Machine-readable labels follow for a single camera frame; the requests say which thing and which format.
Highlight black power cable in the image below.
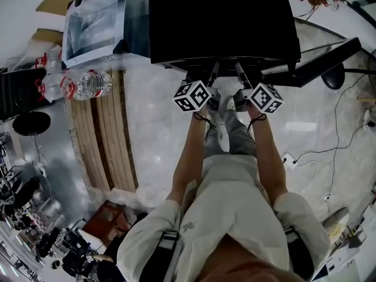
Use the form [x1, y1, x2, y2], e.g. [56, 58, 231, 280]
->
[293, 74, 371, 163]

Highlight black harness strap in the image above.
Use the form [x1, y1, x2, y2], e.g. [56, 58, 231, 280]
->
[151, 230, 180, 282]
[282, 225, 315, 282]

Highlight clear bottle with red handle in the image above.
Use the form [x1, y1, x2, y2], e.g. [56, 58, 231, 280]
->
[35, 51, 66, 72]
[34, 74, 78, 102]

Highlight person's left forearm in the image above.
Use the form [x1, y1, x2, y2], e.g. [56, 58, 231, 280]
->
[166, 111, 213, 203]

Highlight large clear water bottle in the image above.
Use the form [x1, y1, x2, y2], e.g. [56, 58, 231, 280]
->
[71, 70, 114, 101]

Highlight red-brown wooden cabinet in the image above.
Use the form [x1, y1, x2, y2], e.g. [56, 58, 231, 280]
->
[81, 199, 132, 247]

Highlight person's grey trousers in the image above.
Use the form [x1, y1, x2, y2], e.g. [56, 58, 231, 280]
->
[203, 109, 257, 159]

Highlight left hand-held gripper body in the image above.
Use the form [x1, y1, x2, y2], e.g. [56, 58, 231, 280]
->
[172, 79, 223, 113]

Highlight black oval stool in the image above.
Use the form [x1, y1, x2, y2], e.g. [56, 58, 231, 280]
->
[321, 62, 345, 91]

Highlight white power strip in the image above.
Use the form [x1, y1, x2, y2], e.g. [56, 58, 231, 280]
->
[281, 153, 300, 169]

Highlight black wrist cord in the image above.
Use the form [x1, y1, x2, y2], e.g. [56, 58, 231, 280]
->
[246, 113, 267, 142]
[193, 112, 214, 142]

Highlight black box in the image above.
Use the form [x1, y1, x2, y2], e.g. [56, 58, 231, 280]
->
[0, 68, 65, 123]

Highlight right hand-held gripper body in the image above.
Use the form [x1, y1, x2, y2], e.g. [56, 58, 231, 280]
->
[233, 82, 286, 115]

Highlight person's white shirt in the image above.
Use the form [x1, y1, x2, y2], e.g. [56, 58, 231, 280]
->
[116, 153, 332, 282]

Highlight black round stool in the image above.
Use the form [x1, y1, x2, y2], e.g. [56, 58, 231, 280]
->
[12, 111, 52, 137]

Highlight wooden pallet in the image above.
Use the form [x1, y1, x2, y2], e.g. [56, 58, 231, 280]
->
[65, 68, 139, 193]

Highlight person's right forearm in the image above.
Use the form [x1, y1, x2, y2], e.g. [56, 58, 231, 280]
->
[247, 113, 289, 203]

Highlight glass fridge door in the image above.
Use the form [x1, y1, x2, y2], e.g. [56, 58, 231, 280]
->
[293, 17, 362, 88]

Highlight brown cardboard box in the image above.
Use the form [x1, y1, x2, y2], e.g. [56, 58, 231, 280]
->
[31, 27, 64, 45]

